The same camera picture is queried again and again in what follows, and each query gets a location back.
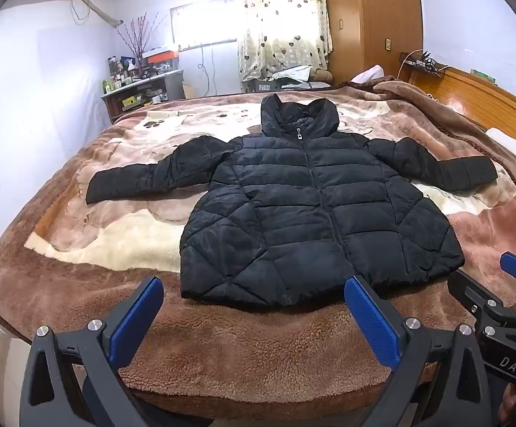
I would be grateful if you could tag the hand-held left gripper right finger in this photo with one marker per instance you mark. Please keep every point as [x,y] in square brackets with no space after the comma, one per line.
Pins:
[369,320]

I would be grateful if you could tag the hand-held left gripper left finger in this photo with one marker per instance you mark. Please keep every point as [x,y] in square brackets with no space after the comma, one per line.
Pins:
[135,316]

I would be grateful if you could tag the black puffer jacket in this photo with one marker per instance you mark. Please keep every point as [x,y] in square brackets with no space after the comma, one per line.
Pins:
[293,213]

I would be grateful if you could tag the person's right hand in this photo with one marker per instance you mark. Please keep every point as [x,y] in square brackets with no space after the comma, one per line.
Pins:
[509,404]

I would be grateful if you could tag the printed plush blanket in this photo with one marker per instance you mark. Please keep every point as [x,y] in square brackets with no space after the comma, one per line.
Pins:
[106,231]

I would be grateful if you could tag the white pillow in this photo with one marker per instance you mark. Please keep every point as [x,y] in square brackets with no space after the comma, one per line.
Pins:
[511,149]

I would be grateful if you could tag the plain brown blanket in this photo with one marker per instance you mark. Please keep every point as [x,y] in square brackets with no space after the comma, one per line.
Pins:
[440,106]

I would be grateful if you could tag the wooden bed headboard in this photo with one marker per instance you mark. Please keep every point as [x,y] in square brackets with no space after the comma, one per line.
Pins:
[476,93]

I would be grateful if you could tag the green packet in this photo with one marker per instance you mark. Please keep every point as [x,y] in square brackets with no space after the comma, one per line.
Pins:
[482,74]

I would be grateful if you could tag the headboard shelf with clutter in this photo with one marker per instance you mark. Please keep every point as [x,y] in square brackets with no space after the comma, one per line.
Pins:
[422,62]

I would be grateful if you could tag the cardboard box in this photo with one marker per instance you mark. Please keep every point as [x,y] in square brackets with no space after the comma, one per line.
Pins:
[190,91]

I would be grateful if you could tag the cluttered desk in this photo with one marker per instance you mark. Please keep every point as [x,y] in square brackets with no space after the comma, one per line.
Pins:
[169,84]

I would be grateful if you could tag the small white cushion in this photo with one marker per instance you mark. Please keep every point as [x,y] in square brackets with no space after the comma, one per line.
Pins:
[369,74]

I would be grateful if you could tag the group of bottles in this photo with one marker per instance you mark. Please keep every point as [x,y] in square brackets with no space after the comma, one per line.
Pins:
[120,73]

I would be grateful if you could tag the brown plush toy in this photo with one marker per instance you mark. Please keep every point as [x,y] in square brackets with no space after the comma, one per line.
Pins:
[322,75]

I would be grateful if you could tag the white plastic bag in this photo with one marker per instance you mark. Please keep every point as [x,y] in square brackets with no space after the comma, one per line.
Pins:
[291,73]

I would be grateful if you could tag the grey storage box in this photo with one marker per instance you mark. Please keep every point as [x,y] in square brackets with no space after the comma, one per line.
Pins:
[258,86]

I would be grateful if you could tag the orange box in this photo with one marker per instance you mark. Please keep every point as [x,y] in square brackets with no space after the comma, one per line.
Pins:
[162,56]

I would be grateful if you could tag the dried flower branches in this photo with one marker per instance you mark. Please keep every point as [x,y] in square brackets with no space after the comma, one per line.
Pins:
[140,38]

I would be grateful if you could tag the wooden wardrobe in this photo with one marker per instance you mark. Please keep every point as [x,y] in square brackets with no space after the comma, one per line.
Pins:
[373,18]

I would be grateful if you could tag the window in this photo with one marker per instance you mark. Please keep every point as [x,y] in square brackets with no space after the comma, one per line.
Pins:
[204,22]

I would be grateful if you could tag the wrapped air conditioner pipe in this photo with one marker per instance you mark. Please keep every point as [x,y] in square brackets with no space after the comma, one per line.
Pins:
[97,9]

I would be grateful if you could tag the heart print curtain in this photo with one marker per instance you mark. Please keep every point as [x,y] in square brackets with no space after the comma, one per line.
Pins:
[284,18]

